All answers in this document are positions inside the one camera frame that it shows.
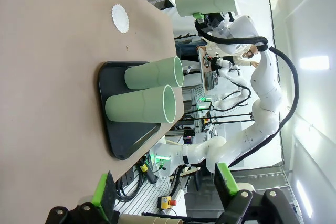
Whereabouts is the aluminium profile platform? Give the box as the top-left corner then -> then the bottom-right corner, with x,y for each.
112,163 -> 190,224

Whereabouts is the yellow emergency stop button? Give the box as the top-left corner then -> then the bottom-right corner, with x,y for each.
158,196 -> 177,210

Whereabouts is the person in white shirt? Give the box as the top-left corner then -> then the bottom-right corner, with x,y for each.
233,45 -> 260,69

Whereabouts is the black cable sleeve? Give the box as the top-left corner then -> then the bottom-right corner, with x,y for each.
195,23 -> 300,168

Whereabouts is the wooden background table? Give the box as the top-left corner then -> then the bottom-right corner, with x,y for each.
196,47 -> 211,95

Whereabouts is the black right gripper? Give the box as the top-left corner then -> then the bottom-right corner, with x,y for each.
193,12 -> 226,35

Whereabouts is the brown cardboard tube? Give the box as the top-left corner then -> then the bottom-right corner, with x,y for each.
118,213 -> 190,224

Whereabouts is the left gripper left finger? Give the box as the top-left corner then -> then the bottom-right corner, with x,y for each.
46,171 -> 120,224

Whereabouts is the black plastic tray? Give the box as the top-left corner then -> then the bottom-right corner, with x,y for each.
98,61 -> 161,161

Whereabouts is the white scalloped coaster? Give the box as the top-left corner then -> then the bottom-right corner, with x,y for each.
111,4 -> 130,34

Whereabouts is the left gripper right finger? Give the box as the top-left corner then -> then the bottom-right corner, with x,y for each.
214,163 -> 300,224

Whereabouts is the pale green cup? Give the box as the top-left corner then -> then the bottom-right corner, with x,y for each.
175,0 -> 236,19
124,56 -> 184,90
104,84 -> 177,124

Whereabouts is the black coiled cable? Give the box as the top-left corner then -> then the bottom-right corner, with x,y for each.
115,166 -> 146,204

